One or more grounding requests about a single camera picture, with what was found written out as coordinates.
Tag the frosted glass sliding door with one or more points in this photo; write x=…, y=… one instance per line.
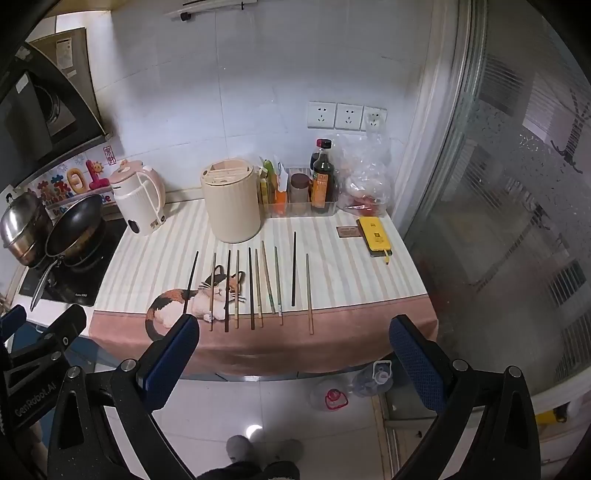
x=508, y=207

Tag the steel steamer pot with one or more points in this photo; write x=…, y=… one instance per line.
x=21, y=221

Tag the orange seasoning packet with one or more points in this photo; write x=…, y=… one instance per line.
x=279, y=196

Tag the green seasoning packet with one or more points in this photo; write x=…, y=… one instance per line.
x=268, y=168

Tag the dark sauce bottle orange label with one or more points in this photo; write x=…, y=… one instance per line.
x=324, y=182

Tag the clear plastic bag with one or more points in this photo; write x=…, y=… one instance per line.
x=364, y=180

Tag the clear plastic bottle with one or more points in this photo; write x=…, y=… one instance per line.
x=369, y=381

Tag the bunch of chopsticks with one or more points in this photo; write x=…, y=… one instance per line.
x=251, y=295

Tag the colourful wall sticker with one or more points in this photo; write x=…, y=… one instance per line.
x=60, y=182

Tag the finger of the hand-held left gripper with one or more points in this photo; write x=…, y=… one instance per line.
x=62, y=330
x=11, y=319

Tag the pink and white kettle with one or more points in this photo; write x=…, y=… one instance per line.
x=134, y=198

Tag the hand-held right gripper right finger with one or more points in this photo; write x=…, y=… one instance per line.
x=415, y=364

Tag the black gas stove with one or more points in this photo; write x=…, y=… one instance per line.
x=92, y=277

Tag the striped cat-print tablecloth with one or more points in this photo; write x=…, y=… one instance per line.
x=346, y=286

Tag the clear organizer tray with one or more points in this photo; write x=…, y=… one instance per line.
x=295, y=210

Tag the brown-lidded jar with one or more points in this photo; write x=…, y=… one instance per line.
x=300, y=184

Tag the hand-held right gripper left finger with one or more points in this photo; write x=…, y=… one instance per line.
x=171, y=360

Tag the grey slipper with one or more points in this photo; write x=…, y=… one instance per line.
x=240, y=447
x=286, y=450

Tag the white seasoning packet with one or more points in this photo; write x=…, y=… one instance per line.
x=281, y=173

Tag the red-capped dark bottle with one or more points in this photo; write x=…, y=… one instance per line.
x=315, y=159

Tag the black frying pan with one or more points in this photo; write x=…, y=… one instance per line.
x=74, y=230

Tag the cream utensil holder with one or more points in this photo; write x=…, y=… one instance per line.
x=231, y=207

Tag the brown card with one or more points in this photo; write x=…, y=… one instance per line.
x=347, y=231

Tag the black range hood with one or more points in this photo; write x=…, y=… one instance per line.
x=27, y=115

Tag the yellow power bank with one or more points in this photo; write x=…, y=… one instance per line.
x=375, y=237

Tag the person's dark trouser leg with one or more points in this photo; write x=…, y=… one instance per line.
x=249, y=471

